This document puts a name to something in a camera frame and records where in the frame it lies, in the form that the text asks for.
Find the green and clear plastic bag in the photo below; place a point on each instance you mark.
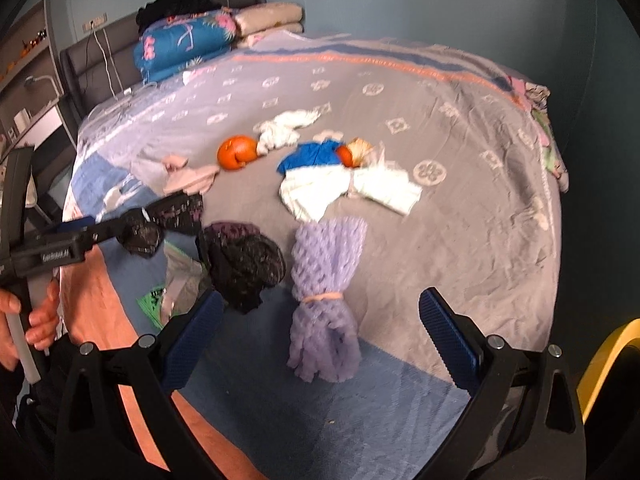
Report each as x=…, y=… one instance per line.
x=172, y=280

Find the blue glove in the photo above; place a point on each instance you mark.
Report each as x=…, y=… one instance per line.
x=310, y=156

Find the black patterned mesh cloth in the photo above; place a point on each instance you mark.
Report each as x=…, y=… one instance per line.
x=145, y=237
x=245, y=265

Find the blue floral folded quilt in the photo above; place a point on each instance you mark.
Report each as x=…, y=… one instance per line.
x=185, y=45

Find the clear plastic wrapper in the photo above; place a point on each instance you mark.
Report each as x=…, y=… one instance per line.
x=387, y=159

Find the beige patterned pillow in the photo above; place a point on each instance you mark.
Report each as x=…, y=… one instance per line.
x=277, y=34
x=270, y=14

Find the pink socks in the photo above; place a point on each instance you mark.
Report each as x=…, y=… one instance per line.
x=190, y=177

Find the grey wall shelf unit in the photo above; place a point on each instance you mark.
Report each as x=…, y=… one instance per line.
x=30, y=60

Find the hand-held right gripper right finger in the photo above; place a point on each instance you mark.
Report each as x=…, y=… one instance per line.
x=449, y=341

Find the floral bed sheet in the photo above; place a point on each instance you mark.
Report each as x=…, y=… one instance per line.
x=547, y=130

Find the orange mandarin fruit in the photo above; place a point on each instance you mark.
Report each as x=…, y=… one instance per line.
x=236, y=154

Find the grey padded headboard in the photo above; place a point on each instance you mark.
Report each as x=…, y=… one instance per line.
x=80, y=65

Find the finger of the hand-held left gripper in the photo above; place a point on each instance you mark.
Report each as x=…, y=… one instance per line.
x=107, y=232

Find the white desk lamp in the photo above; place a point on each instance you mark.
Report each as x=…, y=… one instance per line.
x=40, y=81

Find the white wall socket strip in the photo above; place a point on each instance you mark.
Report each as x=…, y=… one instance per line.
x=95, y=22

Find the white and blue socks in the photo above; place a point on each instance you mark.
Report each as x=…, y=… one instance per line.
x=387, y=191

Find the grey flower-patterned blanket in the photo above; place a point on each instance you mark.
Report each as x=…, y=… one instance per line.
x=450, y=240

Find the person's left hand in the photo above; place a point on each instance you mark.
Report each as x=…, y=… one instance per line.
x=45, y=320

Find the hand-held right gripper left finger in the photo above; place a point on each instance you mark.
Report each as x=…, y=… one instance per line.
x=196, y=341

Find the black clothing pile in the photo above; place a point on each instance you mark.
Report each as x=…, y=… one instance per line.
x=175, y=2

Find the white knotted tissue bundle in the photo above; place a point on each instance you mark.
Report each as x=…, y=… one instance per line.
x=282, y=130

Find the purple knitted sock bundle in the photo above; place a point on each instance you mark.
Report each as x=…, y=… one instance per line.
x=325, y=270

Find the small orange peel piece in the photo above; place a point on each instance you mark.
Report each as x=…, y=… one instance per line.
x=345, y=156

